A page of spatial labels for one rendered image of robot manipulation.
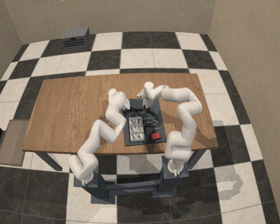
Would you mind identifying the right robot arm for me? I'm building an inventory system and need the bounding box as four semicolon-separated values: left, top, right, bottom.
137;82;202;176

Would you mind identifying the red rectangular block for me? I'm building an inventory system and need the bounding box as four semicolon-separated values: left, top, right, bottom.
151;132;161;140

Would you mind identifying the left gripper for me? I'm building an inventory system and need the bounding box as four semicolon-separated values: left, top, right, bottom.
122;98;133;112

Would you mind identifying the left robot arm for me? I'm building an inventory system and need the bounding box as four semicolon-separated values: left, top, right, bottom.
67;88;126;185

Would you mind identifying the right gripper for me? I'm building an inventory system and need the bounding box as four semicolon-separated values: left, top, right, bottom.
143;98;154;111

